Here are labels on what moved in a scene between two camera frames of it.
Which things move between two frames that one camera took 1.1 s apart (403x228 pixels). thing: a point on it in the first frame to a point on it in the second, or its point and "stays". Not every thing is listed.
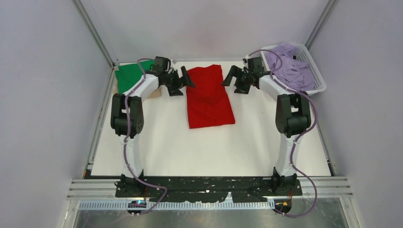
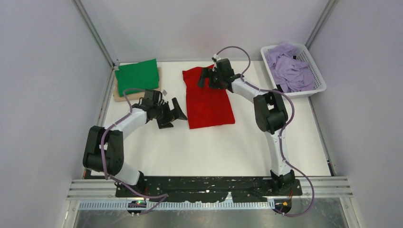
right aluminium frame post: (325, 15) stays
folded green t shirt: (129, 75) stays
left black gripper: (175, 91) to (166, 123)
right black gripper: (236, 72) to (206, 73)
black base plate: (247, 189) stays
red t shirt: (209, 103) stays
